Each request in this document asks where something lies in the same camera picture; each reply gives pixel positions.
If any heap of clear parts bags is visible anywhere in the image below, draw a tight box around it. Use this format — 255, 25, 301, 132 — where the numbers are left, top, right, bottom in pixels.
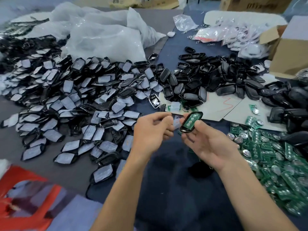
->
217, 17, 270, 59

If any person's right forearm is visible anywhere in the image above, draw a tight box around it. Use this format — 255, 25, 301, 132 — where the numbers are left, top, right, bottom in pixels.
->
219, 154, 299, 231

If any pile of black shell halves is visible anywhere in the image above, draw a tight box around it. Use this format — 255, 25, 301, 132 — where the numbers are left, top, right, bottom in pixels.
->
147, 46, 265, 111

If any small crumpled clear plastic bag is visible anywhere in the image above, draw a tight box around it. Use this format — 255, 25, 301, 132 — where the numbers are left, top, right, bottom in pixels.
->
172, 14, 199, 32

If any pile of green circuit boards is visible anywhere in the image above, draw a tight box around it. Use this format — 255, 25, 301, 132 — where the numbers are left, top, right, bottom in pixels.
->
226, 103, 308, 217

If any pile of shells with pads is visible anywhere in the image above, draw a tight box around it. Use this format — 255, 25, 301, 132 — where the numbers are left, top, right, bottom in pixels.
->
0, 35, 164, 186

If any red blue striped bag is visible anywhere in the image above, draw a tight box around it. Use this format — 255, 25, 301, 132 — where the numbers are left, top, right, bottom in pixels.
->
0, 163, 104, 231

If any person's left hand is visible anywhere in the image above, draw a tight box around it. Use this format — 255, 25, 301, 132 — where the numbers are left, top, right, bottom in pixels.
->
131, 111, 175, 159

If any lone glossy black shell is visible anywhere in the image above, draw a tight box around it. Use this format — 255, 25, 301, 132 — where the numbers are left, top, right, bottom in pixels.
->
188, 158, 215, 178

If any clear bag with red label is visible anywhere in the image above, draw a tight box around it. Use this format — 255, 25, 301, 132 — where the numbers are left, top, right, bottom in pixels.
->
192, 27, 224, 43

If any brown cardboard box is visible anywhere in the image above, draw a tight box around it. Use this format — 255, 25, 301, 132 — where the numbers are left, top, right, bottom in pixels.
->
220, 0, 294, 13

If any large open cardboard box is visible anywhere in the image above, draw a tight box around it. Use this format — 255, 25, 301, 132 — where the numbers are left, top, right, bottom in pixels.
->
260, 16, 308, 80

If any person's left forearm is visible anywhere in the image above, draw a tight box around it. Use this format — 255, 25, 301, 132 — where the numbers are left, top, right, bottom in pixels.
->
91, 154, 155, 231

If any small green circuit board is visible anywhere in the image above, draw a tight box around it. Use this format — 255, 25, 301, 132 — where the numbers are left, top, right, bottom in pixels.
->
184, 114, 202, 130

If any person's right hand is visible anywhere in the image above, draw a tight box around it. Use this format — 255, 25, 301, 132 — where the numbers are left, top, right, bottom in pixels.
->
182, 120, 241, 172

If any pile of assembled black fobs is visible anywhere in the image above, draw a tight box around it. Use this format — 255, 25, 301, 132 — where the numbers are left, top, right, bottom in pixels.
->
260, 77, 308, 159

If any large white plastic bag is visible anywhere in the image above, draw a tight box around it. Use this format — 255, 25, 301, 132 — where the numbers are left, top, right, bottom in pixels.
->
10, 2, 167, 63

